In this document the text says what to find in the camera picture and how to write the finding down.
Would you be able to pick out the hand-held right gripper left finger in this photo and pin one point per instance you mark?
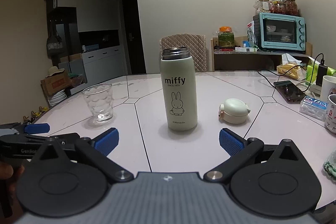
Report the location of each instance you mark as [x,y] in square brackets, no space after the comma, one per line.
[109,141]

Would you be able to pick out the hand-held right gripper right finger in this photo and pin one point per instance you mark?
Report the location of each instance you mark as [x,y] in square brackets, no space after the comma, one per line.
[231,142]

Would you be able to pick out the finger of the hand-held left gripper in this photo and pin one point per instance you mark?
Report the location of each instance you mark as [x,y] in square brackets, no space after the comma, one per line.
[36,128]
[69,138]

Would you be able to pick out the clear dimpled glass cup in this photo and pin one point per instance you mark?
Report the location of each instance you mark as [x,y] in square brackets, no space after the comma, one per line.
[97,104]

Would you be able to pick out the white thermos bottle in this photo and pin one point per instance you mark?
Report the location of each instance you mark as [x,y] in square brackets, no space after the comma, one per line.
[178,100]

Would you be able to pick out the white bottle cap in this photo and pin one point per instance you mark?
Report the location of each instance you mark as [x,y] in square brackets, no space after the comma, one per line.
[235,111]

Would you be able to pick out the small blue white bottle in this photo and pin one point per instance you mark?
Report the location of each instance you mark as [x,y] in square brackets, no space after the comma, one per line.
[245,44]

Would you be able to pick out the person's left hand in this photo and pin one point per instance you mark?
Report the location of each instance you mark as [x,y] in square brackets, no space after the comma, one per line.
[6,172]

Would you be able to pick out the row of dark bottles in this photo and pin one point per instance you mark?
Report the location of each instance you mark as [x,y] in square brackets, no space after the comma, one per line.
[35,115]

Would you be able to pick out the stack of white plates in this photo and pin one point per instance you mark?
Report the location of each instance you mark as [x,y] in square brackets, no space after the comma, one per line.
[58,98]

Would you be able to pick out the cardboard box with red print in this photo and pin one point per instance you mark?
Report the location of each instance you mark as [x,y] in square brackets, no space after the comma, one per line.
[56,85]

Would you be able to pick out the straw hat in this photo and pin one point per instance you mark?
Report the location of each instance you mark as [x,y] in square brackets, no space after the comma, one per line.
[55,71]

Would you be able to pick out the dark smartphone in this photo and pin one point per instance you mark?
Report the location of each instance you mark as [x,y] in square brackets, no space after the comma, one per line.
[288,91]

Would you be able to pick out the wooden side shelf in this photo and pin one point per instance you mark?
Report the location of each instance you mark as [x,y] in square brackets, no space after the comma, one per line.
[244,61]

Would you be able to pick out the hanging grey bag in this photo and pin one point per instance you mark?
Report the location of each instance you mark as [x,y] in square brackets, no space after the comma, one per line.
[53,43]

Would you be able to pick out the blue and white packet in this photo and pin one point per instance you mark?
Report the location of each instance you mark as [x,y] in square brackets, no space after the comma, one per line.
[313,108]

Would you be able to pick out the yellow snack bag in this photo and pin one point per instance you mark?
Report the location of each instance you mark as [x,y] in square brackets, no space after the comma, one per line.
[288,71]

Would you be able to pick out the red tool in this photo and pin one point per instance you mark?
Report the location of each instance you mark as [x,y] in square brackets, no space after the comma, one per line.
[224,49]

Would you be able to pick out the flat white box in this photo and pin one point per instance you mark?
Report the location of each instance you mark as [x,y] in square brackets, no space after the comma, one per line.
[246,49]

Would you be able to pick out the white power strip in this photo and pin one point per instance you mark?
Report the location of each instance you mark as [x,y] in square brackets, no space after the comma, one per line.
[313,88]

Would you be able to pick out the chair with quilted beige cover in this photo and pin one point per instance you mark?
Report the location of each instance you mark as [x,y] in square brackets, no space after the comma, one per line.
[195,48]

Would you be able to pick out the white crumpled tissue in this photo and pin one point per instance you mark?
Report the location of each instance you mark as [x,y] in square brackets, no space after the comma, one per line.
[290,58]

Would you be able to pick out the green cloth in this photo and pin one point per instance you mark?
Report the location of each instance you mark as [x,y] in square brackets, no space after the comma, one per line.
[330,165]

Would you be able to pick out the white mug with print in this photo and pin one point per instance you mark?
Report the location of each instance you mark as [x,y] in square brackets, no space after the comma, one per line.
[331,116]

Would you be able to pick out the pickle jar with orange lid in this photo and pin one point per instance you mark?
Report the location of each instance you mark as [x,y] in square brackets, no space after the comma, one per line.
[225,37]

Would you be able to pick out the white and red carton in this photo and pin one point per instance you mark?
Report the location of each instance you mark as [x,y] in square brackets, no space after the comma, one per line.
[251,33]

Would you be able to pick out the plain white mug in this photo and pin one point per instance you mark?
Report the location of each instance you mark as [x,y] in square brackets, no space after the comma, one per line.
[328,87]

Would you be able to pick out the black charger adapter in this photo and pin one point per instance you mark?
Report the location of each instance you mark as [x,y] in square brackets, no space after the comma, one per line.
[321,75]

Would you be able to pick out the teal toaster oven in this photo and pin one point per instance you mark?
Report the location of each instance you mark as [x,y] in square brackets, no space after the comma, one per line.
[278,32]

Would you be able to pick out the green tissue box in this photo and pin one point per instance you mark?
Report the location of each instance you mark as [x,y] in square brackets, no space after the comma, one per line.
[332,70]

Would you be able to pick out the black and white cabinet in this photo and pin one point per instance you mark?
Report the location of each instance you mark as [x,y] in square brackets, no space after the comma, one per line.
[97,14]

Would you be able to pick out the glass jar with beige contents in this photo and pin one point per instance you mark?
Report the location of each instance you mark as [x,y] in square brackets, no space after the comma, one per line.
[263,5]

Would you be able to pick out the small jar with red contents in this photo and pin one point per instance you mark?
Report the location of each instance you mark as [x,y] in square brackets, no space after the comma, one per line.
[278,7]

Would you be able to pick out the tall jar with red contents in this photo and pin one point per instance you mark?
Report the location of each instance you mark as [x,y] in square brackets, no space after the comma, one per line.
[292,6]

